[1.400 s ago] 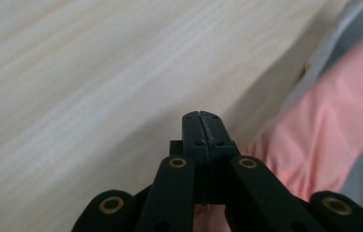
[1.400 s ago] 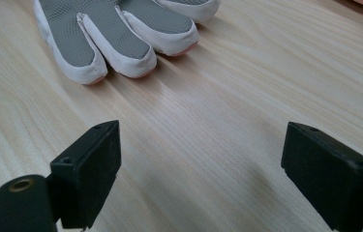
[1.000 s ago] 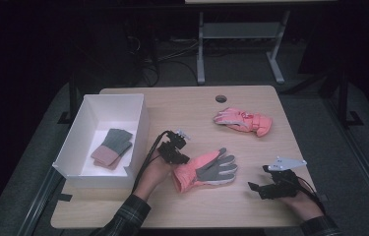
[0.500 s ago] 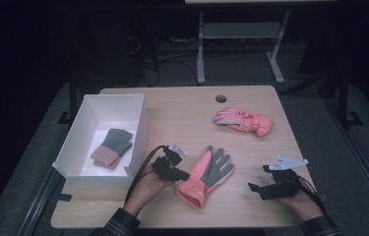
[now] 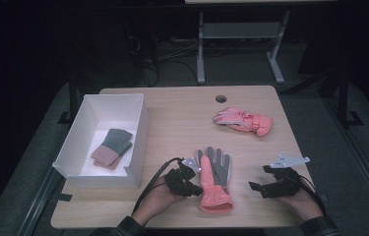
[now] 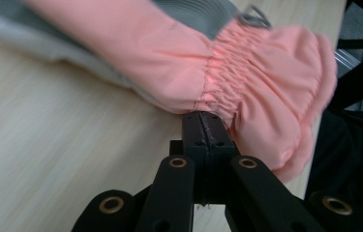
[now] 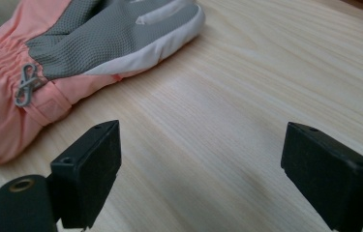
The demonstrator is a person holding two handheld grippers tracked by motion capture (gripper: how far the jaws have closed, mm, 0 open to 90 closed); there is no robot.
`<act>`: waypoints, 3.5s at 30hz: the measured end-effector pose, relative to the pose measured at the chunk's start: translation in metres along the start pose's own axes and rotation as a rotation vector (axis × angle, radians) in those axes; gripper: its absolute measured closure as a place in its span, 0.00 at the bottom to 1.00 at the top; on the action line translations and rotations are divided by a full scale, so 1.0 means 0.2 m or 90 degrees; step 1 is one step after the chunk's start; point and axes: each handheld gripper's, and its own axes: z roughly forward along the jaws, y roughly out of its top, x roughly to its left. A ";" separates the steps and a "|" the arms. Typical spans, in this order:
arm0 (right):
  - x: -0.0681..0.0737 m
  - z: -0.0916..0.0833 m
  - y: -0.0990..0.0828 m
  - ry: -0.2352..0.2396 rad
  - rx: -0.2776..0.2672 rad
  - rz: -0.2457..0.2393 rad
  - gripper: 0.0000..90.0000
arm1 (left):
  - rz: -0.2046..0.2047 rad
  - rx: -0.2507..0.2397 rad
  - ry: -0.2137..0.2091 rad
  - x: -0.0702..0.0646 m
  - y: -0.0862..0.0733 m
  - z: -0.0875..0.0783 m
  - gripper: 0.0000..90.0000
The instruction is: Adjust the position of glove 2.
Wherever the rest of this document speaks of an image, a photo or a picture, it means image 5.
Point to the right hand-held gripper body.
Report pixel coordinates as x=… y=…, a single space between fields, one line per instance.
x=285 y=185

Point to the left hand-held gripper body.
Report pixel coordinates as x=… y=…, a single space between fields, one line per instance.
x=178 y=180

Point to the pink glove with grey palm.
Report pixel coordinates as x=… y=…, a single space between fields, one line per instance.
x=213 y=183

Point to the white box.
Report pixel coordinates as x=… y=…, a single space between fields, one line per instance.
x=83 y=147

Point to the person's right hand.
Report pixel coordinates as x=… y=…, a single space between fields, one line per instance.
x=305 y=205

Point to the person's left hand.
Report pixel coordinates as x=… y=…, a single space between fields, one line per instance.
x=155 y=203

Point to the pink glove with white fingers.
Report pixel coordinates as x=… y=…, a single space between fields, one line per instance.
x=247 y=121

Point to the black stand leg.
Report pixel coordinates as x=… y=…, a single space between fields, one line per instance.
x=344 y=98
x=73 y=98

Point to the grey metal stand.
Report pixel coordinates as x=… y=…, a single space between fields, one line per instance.
x=241 y=30

